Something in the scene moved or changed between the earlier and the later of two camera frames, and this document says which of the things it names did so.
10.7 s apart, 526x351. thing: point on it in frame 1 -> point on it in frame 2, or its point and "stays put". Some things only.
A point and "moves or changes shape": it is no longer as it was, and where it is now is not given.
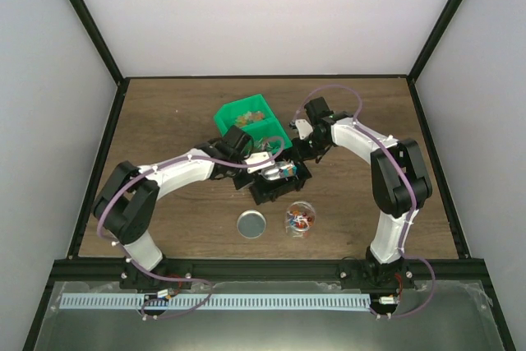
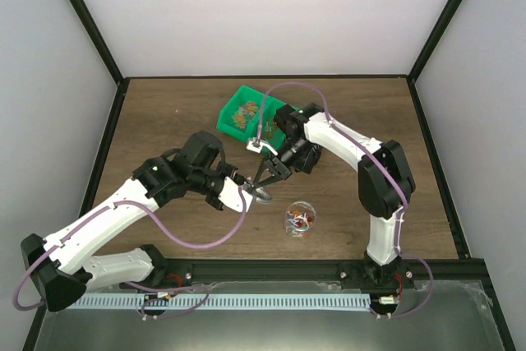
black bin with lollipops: x=265 y=191 moves or changes shape
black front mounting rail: x=434 y=273 stays put
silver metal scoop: x=274 y=173 moves or changes shape
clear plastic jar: x=299 y=218 stays put
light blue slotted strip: x=214 y=302 stays put
